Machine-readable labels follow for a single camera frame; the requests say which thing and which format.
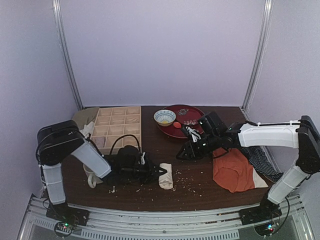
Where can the beige underwear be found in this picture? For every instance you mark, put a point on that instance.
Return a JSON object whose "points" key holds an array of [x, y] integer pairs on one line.
{"points": [[165, 181]]}

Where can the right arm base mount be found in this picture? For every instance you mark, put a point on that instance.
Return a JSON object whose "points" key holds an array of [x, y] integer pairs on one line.
{"points": [[265, 211]]}

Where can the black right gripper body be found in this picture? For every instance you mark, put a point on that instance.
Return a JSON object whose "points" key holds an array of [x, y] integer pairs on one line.
{"points": [[192, 150]]}

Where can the round red tray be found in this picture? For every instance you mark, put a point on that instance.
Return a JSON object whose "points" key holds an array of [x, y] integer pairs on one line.
{"points": [[177, 133]]}

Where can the left aluminium frame post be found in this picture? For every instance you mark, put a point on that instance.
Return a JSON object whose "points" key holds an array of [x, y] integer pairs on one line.
{"points": [[57, 12]]}

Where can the olive cloth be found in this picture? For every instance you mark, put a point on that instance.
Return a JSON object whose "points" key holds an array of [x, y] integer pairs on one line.
{"points": [[85, 116]]}

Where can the wooden compartment tray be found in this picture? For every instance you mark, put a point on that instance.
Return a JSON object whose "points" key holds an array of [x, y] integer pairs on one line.
{"points": [[117, 127]]}

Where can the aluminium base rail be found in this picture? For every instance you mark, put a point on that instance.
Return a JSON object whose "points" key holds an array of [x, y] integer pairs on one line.
{"points": [[218, 224]]}

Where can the red plastic spoon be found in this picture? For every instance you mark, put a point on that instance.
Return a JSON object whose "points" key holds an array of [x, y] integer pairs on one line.
{"points": [[177, 125]]}

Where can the aluminium frame post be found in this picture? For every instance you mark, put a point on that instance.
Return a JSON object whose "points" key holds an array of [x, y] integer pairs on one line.
{"points": [[258, 60], [57, 12]]}

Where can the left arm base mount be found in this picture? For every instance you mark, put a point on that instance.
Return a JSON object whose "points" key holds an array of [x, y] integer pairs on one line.
{"points": [[66, 214]]}

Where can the red floral small plate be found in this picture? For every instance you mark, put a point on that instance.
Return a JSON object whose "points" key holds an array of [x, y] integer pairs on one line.
{"points": [[188, 116]]}

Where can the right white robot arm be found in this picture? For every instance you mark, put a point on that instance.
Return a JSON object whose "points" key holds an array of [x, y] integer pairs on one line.
{"points": [[299, 134]]}

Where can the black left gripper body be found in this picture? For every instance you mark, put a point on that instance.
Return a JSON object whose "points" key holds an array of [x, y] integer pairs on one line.
{"points": [[149, 170]]}

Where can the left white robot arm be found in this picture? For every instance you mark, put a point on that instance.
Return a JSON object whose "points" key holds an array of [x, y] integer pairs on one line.
{"points": [[58, 141]]}

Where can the orange underwear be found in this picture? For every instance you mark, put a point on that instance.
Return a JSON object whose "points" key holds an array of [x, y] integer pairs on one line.
{"points": [[233, 172]]}

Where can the white ceramic mug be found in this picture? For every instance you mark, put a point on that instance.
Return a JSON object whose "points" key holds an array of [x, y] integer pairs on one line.
{"points": [[92, 179]]}

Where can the blue patterned bowl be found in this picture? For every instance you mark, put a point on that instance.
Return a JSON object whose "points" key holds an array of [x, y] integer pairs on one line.
{"points": [[164, 117]]}

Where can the striped dark underwear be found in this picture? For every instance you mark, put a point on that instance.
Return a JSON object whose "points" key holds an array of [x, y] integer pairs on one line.
{"points": [[258, 159]]}

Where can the right aluminium frame post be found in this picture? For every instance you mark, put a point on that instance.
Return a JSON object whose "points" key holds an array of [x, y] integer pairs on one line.
{"points": [[258, 60]]}

